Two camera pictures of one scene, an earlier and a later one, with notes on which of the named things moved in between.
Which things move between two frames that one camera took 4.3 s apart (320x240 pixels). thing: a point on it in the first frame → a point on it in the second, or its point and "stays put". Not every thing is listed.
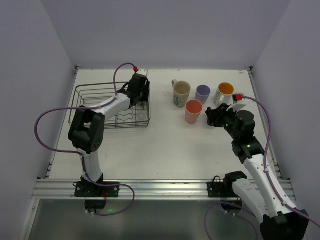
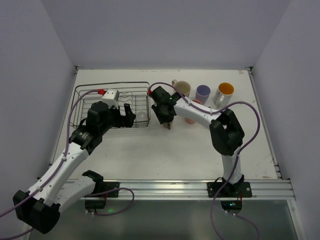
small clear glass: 142,115 stays put
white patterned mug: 224,94 stays put
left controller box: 95,204 stays put
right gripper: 217,115 → 164,119
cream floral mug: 181,89 stays put
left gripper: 143,92 → 120,117
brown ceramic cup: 142,105 → 167,125
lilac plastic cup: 202,93 stays put
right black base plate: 224,189 stays put
